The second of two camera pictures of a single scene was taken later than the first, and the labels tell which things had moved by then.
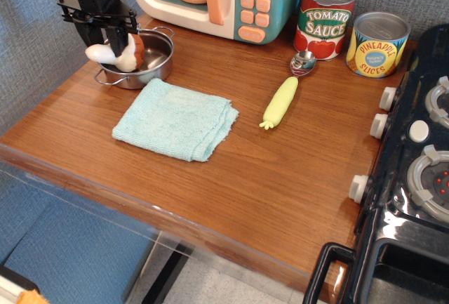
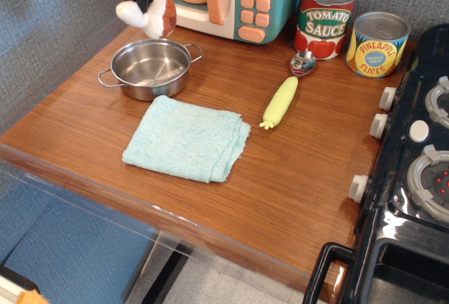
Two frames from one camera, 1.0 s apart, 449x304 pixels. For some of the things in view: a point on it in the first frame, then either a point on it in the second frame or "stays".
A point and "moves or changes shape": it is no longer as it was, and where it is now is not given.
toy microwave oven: [255, 5] stays
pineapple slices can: [377, 43] stays
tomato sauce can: [325, 13] stays
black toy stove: [400, 253] stays
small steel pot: [158, 45] moves or changes shape
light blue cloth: [179, 120] moves or changes shape
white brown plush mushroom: [127, 62] -> [160, 19]
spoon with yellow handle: [302, 62] stays
